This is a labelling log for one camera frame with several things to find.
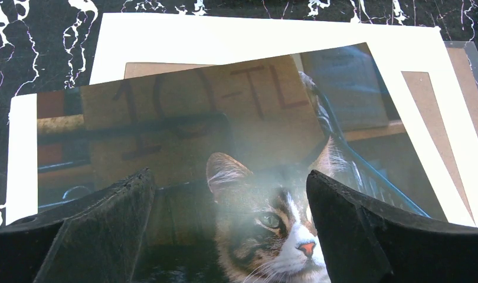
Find brown cardboard backing board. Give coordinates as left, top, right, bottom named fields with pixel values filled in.
left=123, top=47, right=478, bottom=219

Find cat photo print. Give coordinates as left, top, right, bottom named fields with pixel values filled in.
left=6, top=42, right=477, bottom=283

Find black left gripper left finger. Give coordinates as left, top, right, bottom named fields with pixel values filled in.
left=0, top=168, right=156, bottom=282

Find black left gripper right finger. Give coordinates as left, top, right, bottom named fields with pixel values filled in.
left=306, top=170, right=478, bottom=282

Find white mat board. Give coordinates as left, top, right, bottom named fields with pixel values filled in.
left=90, top=13, right=478, bottom=227

